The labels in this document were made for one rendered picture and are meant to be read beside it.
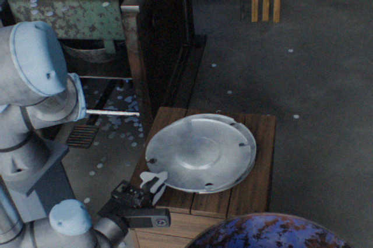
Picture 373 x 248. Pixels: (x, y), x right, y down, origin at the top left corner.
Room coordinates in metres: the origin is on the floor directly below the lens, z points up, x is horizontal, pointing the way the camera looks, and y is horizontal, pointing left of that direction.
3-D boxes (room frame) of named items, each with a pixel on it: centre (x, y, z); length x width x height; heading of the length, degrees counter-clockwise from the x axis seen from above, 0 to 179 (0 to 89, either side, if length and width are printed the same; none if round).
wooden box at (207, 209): (0.92, -0.04, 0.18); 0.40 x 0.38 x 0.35; 164
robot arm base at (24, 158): (0.87, 0.45, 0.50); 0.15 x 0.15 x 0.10
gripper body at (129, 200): (0.70, 0.17, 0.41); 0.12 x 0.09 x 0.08; 145
